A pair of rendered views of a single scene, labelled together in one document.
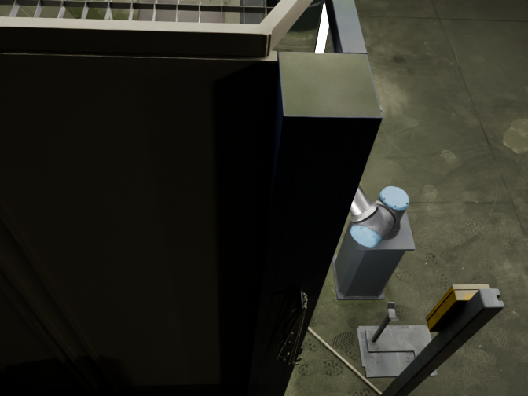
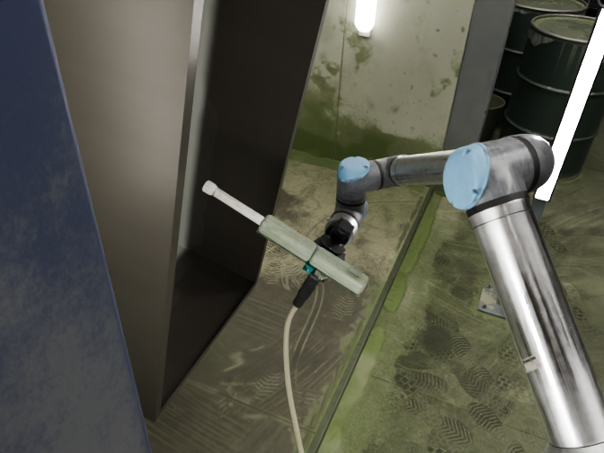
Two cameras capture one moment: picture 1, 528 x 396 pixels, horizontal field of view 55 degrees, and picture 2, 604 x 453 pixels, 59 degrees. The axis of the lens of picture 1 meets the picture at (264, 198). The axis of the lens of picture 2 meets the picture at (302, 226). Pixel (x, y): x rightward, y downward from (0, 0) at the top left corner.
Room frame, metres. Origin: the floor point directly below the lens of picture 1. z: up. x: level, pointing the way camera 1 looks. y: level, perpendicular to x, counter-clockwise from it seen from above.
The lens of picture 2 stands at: (0.74, -0.31, 1.72)
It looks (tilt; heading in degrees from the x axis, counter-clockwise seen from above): 36 degrees down; 29
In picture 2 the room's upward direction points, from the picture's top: 3 degrees clockwise
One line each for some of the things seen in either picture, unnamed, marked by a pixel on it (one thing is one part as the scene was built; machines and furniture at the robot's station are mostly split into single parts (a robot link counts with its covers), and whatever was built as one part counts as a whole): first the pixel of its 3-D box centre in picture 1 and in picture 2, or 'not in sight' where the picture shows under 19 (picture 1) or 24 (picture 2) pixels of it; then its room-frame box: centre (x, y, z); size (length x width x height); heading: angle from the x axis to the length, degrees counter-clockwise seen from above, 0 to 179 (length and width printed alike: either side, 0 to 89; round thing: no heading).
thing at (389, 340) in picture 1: (407, 331); not in sight; (0.82, -0.64, 0.95); 0.26 x 0.15 x 0.32; 97
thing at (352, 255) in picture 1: (368, 254); not in sight; (1.55, -0.66, 0.32); 0.31 x 0.31 x 0.64; 7
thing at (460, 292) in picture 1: (457, 309); not in sight; (0.72, -0.66, 1.42); 0.12 x 0.06 x 0.26; 97
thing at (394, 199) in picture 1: (390, 206); not in sight; (1.55, -0.65, 0.83); 0.17 x 0.15 x 0.18; 144
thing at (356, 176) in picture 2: not in sight; (355, 180); (1.98, 0.22, 0.91); 0.12 x 0.09 x 0.12; 144
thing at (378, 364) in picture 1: (397, 350); not in sight; (0.80, -0.65, 0.78); 0.31 x 0.23 x 0.01; 97
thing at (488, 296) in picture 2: not in sight; (502, 302); (2.77, -0.25, 0.01); 0.20 x 0.20 x 0.01; 7
